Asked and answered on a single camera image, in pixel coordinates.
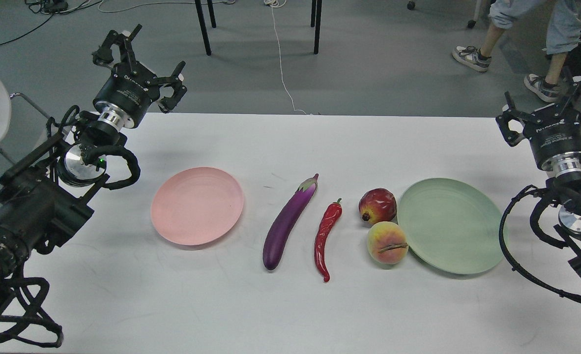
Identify person's legs in jeans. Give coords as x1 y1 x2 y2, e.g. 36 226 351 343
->
451 0 581 103

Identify yellow red peach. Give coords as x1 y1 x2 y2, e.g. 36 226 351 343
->
367 221 409 266

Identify pink plate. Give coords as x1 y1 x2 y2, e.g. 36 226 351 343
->
150 167 245 246

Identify white cable on floor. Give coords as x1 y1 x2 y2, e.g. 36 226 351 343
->
263 0 314 116

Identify purple eggplant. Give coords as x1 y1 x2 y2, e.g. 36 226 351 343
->
262 173 319 271

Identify black table legs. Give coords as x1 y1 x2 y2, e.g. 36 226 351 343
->
194 0 323 56

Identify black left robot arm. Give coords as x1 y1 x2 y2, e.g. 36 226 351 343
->
0 25 187 348

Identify black cables on floor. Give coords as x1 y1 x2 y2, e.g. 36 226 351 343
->
0 0 99 53

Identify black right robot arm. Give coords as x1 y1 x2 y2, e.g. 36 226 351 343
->
495 67 581 304

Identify red chili pepper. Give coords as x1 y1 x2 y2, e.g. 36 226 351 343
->
314 199 343 283

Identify green plate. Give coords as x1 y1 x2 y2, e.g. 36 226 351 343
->
397 178 503 275

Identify red pomegranate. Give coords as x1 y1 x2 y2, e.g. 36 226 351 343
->
358 188 398 225

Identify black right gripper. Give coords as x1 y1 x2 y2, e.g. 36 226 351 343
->
495 66 581 172

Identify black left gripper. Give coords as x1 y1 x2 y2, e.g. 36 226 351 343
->
92 24 187 129

